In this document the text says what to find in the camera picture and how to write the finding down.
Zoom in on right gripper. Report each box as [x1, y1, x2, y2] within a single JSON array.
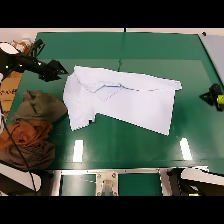
[[199, 83, 224, 112]]

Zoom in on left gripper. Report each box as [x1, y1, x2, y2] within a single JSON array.
[[37, 59, 70, 83]]

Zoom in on olive green garment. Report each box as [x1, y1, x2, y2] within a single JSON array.
[[12, 89, 68, 125]]

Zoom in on brown cardboard box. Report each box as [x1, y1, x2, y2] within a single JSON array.
[[0, 71, 24, 116]]

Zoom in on orange brown garment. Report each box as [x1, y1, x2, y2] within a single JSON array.
[[0, 119, 54, 152]]

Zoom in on white shirt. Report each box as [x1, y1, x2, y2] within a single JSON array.
[[62, 65, 183, 137]]

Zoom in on dark grey-brown garment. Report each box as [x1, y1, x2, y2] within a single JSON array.
[[0, 141, 57, 173]]

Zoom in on black cable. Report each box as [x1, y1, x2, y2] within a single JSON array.
[[0, 99, 38, 196]]

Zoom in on silver frame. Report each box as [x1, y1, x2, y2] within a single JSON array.
[[46, 166, 211, 197]]

